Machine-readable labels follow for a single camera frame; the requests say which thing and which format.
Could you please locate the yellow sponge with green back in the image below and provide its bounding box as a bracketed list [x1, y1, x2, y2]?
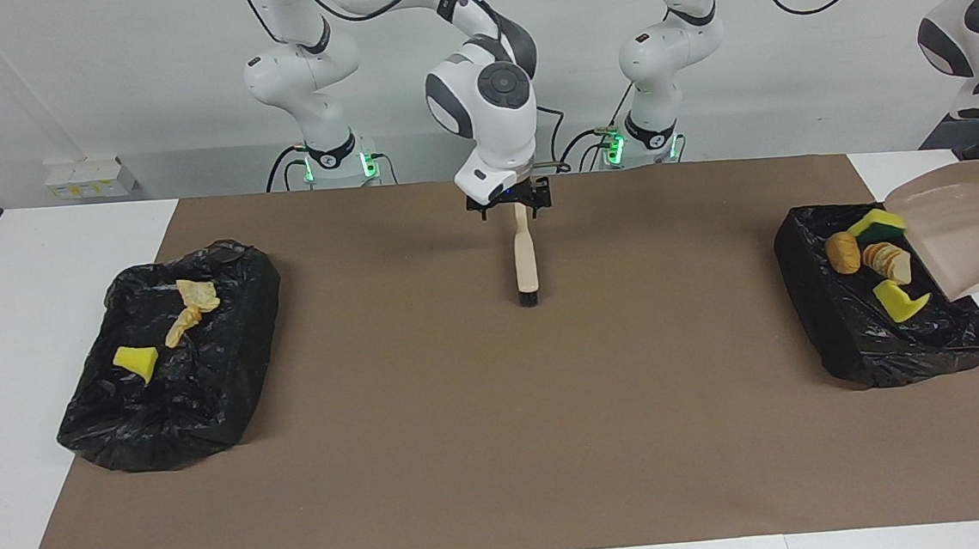
[847, 208, 909, 243]

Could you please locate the white wall outlet box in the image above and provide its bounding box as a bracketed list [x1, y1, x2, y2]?
[44, 156, 140, 203]

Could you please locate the dark background panel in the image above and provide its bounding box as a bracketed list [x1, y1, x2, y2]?
[918, 114, 969, 152]

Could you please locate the black bag lined bin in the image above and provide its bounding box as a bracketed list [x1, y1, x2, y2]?
[44, 236, 294, 478]
[771, 194, 979, 395]

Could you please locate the striped orange croissant roll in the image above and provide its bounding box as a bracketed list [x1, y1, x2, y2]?
[860, 240, 914, 288]

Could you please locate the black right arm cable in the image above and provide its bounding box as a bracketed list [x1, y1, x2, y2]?
[242, 0, 571, 193]

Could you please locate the brown paper table mat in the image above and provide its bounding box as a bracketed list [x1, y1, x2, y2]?
[0, 143, 979, 549]

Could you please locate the striped orange bread slice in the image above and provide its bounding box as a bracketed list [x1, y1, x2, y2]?
[175, 278, 222, 316]

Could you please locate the small yellow sponge chunk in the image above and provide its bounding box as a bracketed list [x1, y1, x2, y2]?
[112, 344, 161, 387]

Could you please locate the pale torn bread piece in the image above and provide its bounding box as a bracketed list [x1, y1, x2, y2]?
[163, 308, 205, 350]

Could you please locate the black base power cable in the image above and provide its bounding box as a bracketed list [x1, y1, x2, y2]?
[560, 122, 621, 173]
[264, 143, 312, 193]

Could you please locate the notched yellow sponge piece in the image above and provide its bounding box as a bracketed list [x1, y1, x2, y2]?
[872, 277, 933, 325]

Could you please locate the brown bread roll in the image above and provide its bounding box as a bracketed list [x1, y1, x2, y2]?
[825, 230, 863, 276]

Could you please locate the beige plastic dustpan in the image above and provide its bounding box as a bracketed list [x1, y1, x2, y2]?
[881, 159, 979, 306]

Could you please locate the beige hand brush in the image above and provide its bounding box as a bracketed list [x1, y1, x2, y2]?
[510, 201, 542, 309]

